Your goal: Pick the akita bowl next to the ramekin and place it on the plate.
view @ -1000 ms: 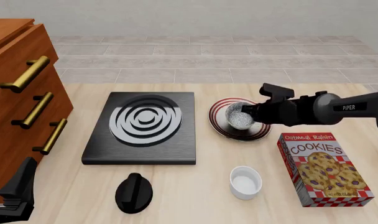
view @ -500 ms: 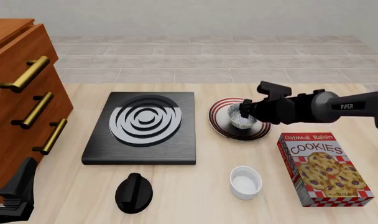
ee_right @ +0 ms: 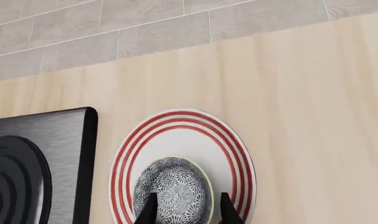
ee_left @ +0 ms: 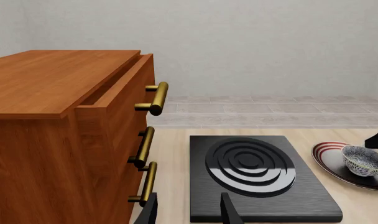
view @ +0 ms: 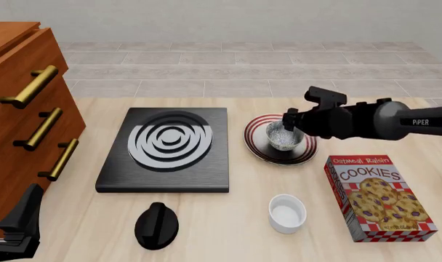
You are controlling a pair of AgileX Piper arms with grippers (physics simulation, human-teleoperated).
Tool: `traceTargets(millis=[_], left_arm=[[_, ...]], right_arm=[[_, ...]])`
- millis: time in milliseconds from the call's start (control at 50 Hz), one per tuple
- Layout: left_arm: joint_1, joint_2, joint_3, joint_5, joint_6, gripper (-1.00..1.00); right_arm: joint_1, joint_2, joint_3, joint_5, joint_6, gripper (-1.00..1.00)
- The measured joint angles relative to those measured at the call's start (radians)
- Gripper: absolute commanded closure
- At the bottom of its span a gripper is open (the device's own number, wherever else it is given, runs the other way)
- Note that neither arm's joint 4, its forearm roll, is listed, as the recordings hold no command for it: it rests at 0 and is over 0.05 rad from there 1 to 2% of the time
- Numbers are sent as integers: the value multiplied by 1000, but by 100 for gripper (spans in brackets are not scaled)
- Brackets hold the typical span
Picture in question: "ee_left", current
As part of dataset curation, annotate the wooden cabinet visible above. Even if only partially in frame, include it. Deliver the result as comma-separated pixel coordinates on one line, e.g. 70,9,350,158
0,49,142,224

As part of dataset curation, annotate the brass drawer handle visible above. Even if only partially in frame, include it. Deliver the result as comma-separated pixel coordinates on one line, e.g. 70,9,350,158
127,126,156,169
134,81,170,116
127,161,159,208

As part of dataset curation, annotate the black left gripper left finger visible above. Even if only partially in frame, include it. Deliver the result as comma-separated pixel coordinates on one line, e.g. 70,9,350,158
131,192,159,224

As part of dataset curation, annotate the wooden lowest drawer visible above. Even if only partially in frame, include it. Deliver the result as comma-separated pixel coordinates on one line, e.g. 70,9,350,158
75,162,148,224

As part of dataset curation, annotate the patterned black white bowl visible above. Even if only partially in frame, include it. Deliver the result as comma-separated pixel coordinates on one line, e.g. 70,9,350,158
341,144,378,177

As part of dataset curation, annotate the wooden drawer slightly open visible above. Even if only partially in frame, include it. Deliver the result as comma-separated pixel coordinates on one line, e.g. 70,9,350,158
75,53,155,146

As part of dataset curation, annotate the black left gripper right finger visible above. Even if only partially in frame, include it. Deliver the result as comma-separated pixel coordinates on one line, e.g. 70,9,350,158
219,192,249,224

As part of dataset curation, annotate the flat black stove plate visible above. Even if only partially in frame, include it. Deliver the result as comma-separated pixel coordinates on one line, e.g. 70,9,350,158
188,134,344,223

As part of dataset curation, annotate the wooden middle drawer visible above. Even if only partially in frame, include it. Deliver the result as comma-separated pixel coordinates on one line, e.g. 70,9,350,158
75,123,150,187

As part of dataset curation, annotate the white plate with red rings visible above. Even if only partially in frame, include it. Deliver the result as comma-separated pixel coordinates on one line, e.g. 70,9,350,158
311,140,378,192

